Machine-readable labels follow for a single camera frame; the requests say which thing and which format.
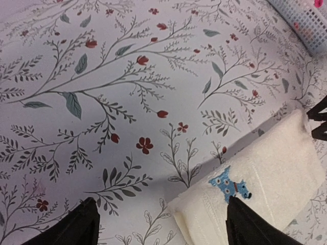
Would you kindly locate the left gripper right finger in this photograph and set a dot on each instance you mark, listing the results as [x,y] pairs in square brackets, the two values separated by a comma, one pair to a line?
[244,226]

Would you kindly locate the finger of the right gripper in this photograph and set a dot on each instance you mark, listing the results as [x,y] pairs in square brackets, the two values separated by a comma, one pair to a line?
[315,112]
[319,132]

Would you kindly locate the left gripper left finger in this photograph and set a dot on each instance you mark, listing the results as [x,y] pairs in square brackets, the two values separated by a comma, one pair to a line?
[80,226]

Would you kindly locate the cream white towel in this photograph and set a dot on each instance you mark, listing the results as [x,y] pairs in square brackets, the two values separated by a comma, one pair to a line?
[276,176]

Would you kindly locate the white plastic basket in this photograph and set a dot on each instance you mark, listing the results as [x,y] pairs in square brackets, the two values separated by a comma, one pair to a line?
[308,20]

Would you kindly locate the floral table cloth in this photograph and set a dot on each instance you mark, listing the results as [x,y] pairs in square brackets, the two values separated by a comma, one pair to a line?
[133,102]

